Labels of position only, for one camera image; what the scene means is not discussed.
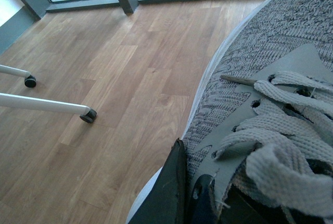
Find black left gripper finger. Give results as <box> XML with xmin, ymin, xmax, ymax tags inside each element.
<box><xmin>128</xmin><ymin>139</ymin><xmax>186</xmax><ymax>223</ymax></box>

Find grey knit sneaker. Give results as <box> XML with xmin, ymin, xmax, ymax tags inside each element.
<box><xmin>126</xmin><ymin>0</ymin><xmax>333</xmax><ymax>224</ymax></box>

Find white chair leg with caster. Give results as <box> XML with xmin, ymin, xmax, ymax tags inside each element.
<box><xmin>1</xmin><ymin>93</ymin><xmax>97</xmax><ymax>124</ymax></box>

